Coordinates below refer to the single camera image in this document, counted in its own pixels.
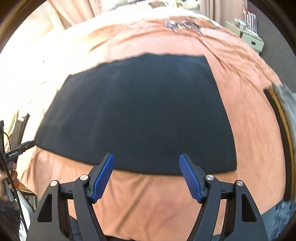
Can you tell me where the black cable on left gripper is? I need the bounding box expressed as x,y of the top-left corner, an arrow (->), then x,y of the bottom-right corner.
0,131 -> 30,232

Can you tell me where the person's left hand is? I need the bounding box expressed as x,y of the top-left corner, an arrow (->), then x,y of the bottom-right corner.
0,162 -> 19,203

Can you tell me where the cream bedside drawer cabinet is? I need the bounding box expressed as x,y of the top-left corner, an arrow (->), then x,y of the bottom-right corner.
225,21 -> 264,54

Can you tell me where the cream pillow and blanket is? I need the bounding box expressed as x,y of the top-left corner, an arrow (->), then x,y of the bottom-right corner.
1,5 -> 204,134

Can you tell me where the orange duvet cover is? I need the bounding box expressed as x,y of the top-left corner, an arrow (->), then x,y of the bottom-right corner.
17,16 -> 286,240

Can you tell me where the pink curtain right of window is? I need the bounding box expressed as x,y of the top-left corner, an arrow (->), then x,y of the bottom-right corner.
200,0 -> 247,25

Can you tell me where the pink curtain left of window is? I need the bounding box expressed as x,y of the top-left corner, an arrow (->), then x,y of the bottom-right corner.
48,0 -> 100,29

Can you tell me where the pink curtain of window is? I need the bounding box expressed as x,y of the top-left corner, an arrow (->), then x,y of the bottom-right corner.
200,0 -> 247,25
48,0 -> 100,29

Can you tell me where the striped bag on cabinet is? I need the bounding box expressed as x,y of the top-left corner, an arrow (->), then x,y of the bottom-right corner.
242,5 -> 257,34

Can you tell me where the grey shaggy rug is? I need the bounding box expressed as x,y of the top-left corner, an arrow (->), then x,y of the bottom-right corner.
261,199 -> 295,240

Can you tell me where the black cable with glasses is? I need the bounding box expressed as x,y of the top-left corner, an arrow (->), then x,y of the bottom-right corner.
164,16 -> 220,37

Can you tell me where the black t-shirt with print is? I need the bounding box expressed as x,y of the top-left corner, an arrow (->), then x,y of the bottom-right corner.
35,54 -> 237,175

